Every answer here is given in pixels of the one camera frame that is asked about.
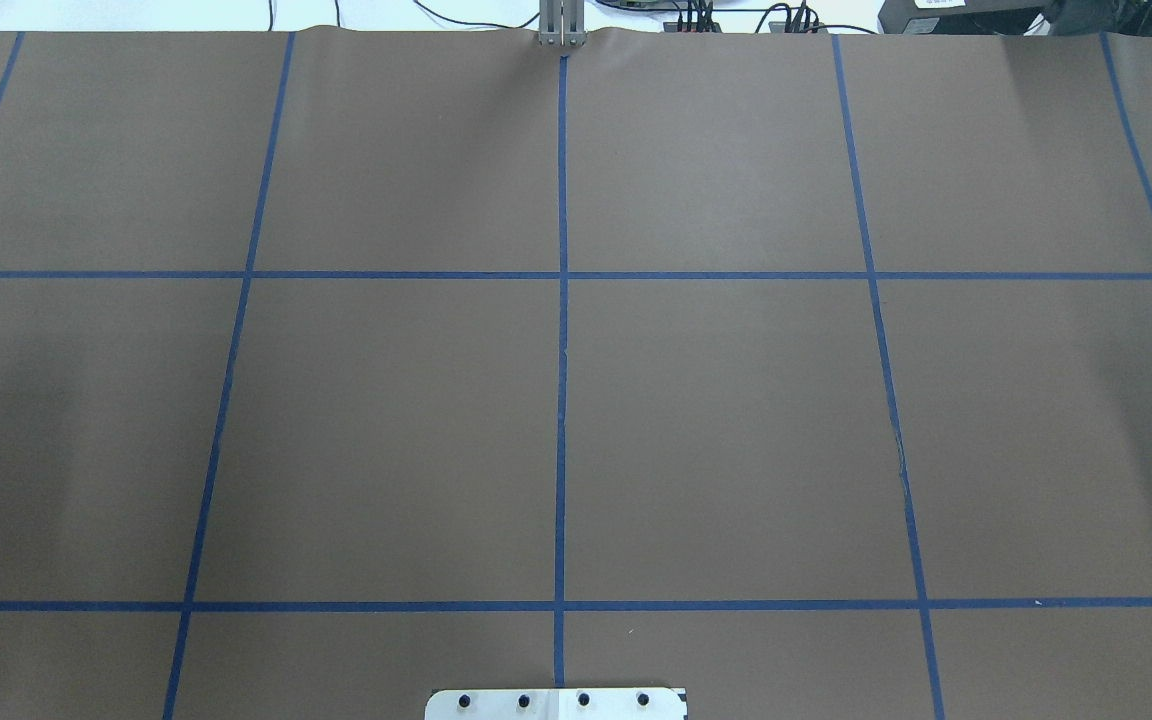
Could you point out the white metal mount plate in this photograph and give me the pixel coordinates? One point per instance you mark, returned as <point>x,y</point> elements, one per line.
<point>559,703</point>

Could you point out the black box top right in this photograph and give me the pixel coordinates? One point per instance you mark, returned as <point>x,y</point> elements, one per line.
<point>1014,18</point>

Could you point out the black cable hub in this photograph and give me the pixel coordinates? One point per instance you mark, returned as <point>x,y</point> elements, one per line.
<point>738,16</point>

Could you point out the grey aluminium frame post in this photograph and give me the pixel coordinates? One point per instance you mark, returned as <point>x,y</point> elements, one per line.
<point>561,23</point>

